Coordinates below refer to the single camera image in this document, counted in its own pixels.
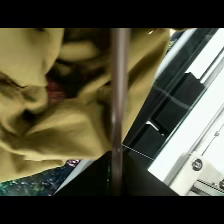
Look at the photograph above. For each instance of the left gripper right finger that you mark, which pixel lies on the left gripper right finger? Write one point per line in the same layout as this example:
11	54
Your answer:
143	181

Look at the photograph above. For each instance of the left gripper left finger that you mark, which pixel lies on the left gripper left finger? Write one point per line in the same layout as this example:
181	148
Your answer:
95	181

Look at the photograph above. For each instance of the mustard yellow garment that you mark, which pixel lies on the mustard yellow garment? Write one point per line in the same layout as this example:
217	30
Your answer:
36	133

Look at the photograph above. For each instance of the brown clothes hanger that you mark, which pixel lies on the brown clothes hanger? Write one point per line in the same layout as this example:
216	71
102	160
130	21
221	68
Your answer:
119	83

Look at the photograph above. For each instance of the silver frame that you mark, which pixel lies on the silver frame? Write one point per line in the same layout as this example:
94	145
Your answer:
200	173

